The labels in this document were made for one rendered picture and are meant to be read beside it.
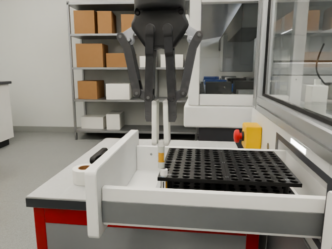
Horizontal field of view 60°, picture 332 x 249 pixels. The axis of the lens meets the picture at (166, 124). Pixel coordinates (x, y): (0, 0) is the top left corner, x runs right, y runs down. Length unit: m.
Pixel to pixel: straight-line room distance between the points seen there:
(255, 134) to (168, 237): 0.37
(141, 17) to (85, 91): 4.09
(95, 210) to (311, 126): 0.35
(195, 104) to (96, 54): 3.24
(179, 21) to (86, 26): 4.09
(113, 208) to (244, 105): 0.99
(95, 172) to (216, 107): 0.97
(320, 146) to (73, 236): 0.61
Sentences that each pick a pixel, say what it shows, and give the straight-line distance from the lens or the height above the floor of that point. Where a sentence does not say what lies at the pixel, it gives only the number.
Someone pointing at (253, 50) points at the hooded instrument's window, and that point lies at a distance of 1.36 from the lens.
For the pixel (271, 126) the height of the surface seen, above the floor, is 0.93.
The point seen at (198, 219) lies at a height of 0.85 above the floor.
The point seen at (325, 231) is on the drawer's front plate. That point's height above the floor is 0.88.
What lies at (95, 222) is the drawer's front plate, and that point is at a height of 0.85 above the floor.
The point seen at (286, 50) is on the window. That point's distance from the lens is 0.72.
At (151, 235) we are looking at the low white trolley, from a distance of 0.76.
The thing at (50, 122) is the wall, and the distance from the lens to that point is 5.29.
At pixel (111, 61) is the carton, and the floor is 1.18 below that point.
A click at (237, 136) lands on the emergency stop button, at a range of 0.86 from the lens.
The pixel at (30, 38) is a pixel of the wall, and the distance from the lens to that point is 5.34.
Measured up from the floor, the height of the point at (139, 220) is 0.85.
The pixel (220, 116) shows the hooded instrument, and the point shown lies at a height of 0.86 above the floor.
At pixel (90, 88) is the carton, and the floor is 0.78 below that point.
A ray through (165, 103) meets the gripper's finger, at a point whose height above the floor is 1.02.
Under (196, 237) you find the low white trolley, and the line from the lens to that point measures 0.75.
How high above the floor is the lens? 1.07
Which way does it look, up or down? 11 degrees down
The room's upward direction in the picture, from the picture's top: straight up
